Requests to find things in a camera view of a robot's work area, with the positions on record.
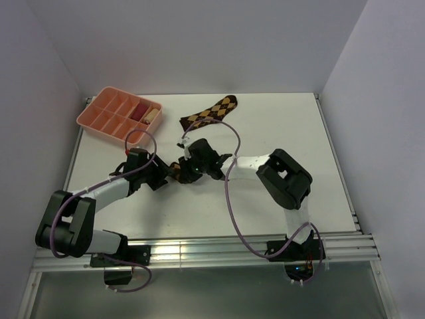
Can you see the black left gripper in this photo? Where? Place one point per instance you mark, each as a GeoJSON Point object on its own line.
{"type": "Point", "coordinates": [161, 171]}

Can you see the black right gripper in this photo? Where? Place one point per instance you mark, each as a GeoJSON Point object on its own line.
{"type": "Point", "coordinates": [186, 175]}

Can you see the brown argyle sock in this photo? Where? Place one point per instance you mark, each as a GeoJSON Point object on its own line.
{"type": "Point", "coordinates": [209, 116]}
{"type": "Point", "coordinates": [176, 171]}

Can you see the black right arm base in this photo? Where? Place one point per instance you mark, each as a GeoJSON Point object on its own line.
{"type": "Point", "coordinates": [303, 256]}

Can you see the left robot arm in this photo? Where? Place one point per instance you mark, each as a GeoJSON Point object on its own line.
{"type": "Point", "coordinates": [67, 226]}

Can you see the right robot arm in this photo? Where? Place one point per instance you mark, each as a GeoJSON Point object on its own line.
{"type": "Point", "coordinates": [287, 182]}

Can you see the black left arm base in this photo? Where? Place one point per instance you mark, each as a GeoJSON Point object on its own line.
{"type": "Point", "coordinates": [119, 268]}

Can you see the tan rolled sock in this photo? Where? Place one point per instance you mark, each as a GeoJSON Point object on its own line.
{"type": "Point", "coordinates": [149, 117]}

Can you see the dark red rolled sock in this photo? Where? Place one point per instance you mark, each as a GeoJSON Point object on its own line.
{"type": "Point", "coordinates": [139, 111]}

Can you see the pink compartment tray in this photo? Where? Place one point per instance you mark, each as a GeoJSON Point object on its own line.
{"type": "Point", "coordinates": [107, 117]}

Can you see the front aluminium rail frame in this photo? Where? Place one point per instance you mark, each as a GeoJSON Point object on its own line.
{"type": "Point", "coordinates": [215, 252]}

